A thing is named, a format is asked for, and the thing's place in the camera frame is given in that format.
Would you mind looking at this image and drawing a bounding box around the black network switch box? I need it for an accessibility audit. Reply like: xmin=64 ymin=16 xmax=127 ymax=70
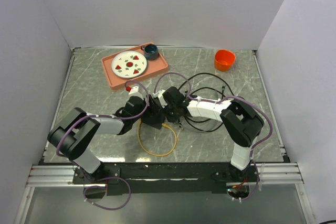
xmin=141 ymin=108 xmax=165 ymax=130

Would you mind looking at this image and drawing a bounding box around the yellow ethernet cable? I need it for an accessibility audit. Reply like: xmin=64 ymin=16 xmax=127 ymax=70
xmin=137 ymin=119 xmax=178 ymax=157

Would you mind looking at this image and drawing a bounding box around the long black ethernet cable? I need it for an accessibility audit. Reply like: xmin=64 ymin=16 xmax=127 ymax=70
xmin=178 ymin=73 xmax=234 ymax=133

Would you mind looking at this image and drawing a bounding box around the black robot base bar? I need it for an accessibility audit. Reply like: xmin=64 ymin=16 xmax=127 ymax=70
xmin=72 ymin=162 xmax=258 ymax=196

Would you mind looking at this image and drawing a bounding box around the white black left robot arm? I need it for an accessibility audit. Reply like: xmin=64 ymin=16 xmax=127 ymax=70
xmin=47 ymin=96 xmax=165 ymax=183

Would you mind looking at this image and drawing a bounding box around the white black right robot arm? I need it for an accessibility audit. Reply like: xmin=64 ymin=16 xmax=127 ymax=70
xmin=157 ymin=87 xmax=264 ymax=182

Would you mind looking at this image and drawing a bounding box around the pink rectangular tray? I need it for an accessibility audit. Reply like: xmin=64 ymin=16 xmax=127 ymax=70
xmin=101 ymin=43 xmax=169 ymax=91

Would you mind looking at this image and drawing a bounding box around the white plate with strawberries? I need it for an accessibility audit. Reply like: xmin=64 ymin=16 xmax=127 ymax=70
xmin=111 ymin=50 xmax=148 ymax=79

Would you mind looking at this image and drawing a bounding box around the dark blue mug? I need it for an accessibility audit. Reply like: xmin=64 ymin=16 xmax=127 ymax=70
xmin=141 ymin=44 xmax=159 ymax=60

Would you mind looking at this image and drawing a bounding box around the orange plastic cup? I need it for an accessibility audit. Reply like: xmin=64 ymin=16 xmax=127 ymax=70
xmin=214 ymin=49 xmax=236 ymax=72

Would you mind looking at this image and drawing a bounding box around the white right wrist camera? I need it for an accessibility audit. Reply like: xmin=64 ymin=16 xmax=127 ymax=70
xmin=153 ymin=90 xmax=167 ymax=108

